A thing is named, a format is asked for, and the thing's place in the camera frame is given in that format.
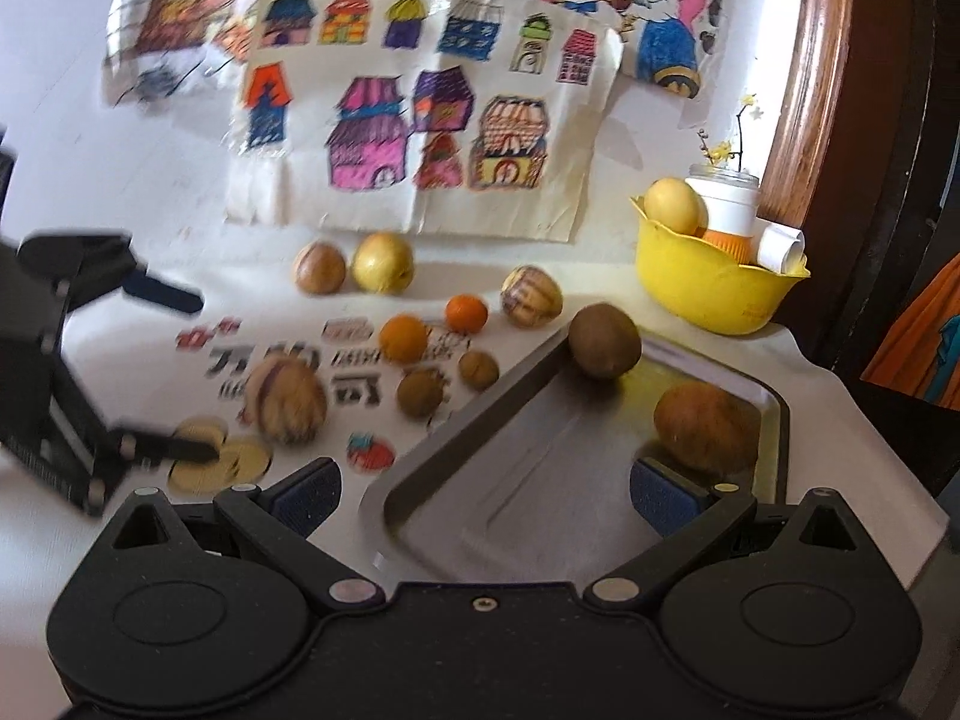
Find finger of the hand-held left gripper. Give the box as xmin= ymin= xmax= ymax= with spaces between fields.
xmin=19 ymin=232 xmax=203 ymax=314
xmin=45 ymin=367 xmax=222 ymax=515

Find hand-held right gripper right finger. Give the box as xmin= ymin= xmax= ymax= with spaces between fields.
xmin=581 ymin=457 xmax=863 ymax=612

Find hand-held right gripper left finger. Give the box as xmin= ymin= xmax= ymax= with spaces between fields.
xmin=97 ymin=457 xmax=387 ymax=612

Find large brown round fruit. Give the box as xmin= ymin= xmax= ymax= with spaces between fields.
xmin=652 ymin=382 xmax=762 ymax=472

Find metal tray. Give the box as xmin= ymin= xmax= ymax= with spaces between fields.
xmin=360 ymin=322 xmax=792 ymax=586

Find golden yellow fruit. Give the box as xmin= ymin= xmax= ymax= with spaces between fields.
xmin=352 ymin=232 xmax=416 ymax=293

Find small brown fruit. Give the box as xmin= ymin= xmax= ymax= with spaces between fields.
xmin=459 ymin=350 xmax=500 ymax=391
xmin=397 ymin=367 xmax=445 ymax=419

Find brown kiwi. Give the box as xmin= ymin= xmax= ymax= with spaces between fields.
xmin=568 ymin=302 xmax=642 ymax=380

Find house drawing paper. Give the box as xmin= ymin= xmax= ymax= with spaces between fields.
xmin=225 ymin=0 xmax=625 ymax=242

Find yellow plastic bowl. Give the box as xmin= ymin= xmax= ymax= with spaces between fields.
xmin=630 ymin=195 xmax=812 ymax=336

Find small orange tangerine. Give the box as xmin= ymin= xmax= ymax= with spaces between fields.
xmin=446 ymin=295 xmax=490 ymax=333

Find crumpled colourful drawing paper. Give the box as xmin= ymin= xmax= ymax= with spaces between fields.
xmin=101 ymin=0 xmax=301 ymax=110

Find rolled white paper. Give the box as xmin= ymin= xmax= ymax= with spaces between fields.
xmin=756 ymin=221 xmax=807 ymax=275

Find large yellow citrus fruit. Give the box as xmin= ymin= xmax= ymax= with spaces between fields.
xmin=643 ymin=178 xmax=710 ymax=235

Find white cup with orange sleeve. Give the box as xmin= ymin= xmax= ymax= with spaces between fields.
xmin=697 ymin=187 xmax=760 ymax=265

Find orange cloth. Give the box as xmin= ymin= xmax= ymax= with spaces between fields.
xmin=861 ymin=251 xmax=960 ymax=406

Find glass jar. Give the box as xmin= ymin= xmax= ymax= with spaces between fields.
xmin=686 ymin=163 xmax=761 ymax=192

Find yellow flower twig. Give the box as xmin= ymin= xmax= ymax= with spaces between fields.
xmin=696 ymin=92 xmax=767 ymax=173

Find curved wooden frame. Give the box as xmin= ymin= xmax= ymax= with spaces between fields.
xmin=761 ymin=0 xmax=856 ymax=230

